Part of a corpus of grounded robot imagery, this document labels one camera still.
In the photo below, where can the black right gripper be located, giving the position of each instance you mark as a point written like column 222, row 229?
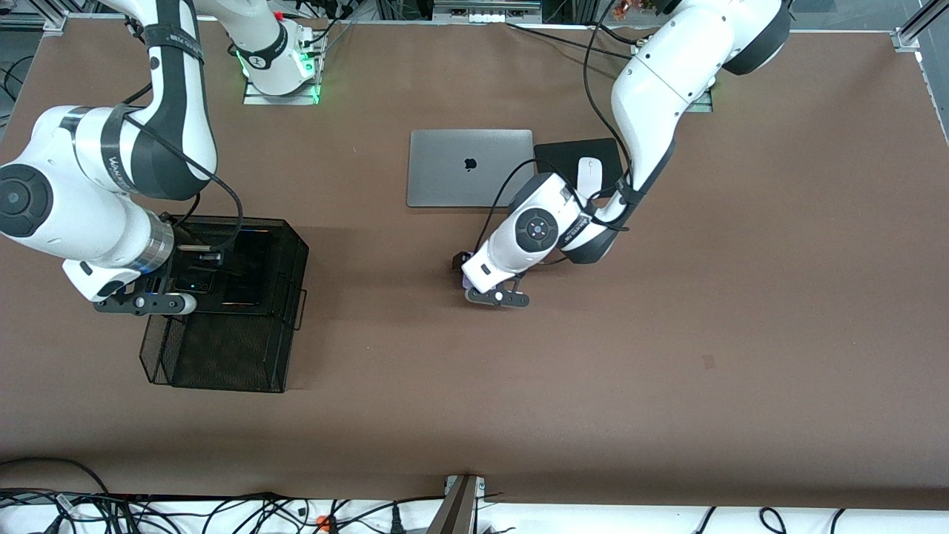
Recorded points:
column 187, row 261

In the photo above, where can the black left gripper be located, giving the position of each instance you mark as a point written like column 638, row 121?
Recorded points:
column 457, row 262

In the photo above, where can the small black flip phone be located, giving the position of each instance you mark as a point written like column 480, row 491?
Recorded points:
column 200, row 286

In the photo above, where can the large black smartphone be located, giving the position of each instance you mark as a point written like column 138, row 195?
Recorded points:
column 248, row 274

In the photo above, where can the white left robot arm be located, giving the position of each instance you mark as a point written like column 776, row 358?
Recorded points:
column 534, row 230

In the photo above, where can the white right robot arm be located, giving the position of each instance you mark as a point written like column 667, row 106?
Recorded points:
column 74, row 200

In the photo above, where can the silver closed laptop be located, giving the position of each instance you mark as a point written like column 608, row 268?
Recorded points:
column 445, row 178

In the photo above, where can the black two-tier mesh rack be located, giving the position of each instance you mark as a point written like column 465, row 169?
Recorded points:
column 185, row 356

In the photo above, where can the black mouse pad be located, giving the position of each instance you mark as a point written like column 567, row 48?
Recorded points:
column 556, row 159

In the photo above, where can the white computer mouse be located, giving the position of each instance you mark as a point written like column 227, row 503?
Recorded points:
column 591, row 172

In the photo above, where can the white power strip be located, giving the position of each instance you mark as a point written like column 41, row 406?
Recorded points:
column 485, row 16

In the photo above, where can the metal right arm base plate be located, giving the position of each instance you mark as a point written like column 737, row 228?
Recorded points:
column 259, row 99

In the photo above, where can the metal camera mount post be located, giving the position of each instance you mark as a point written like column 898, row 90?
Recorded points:
column 456, row 512

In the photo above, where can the aluminium corner bracket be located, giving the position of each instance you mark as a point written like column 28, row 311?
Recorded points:
column 906, row 38
column 56, row 22

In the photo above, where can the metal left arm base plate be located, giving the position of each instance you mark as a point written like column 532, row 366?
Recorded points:
column 704, row 104

